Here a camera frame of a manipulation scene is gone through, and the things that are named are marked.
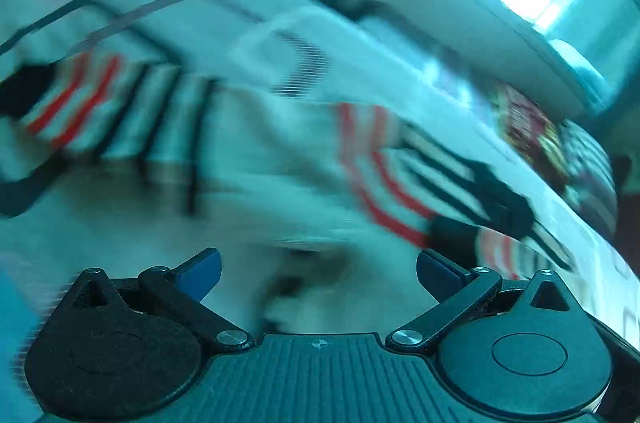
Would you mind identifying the striped knit sweater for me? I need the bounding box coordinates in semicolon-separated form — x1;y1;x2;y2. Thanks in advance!
0;52;576;334

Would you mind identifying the dark red patterned pillow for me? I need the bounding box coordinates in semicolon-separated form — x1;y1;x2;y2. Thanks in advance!
492;82;568;195

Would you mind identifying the patterned white bed sheet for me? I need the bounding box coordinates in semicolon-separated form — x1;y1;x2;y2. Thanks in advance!
1;0;639;422

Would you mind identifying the striped grey pillow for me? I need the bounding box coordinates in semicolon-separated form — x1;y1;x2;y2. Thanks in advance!
560;120;618;241

